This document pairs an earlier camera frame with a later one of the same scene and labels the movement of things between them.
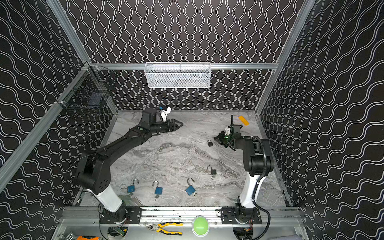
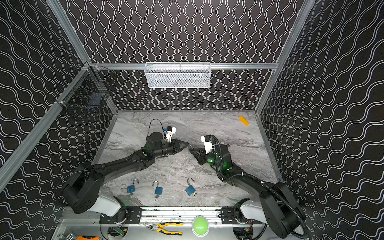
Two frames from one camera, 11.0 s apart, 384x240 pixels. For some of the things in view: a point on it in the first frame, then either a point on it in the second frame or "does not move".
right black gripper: [224, 139] -> [202, 156]
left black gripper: [166, 125] -> [176, 146]
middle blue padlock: [158, 190] does not move
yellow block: [244, 121] does not move
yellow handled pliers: [156, 227] does not move
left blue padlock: [131, 189] does not move
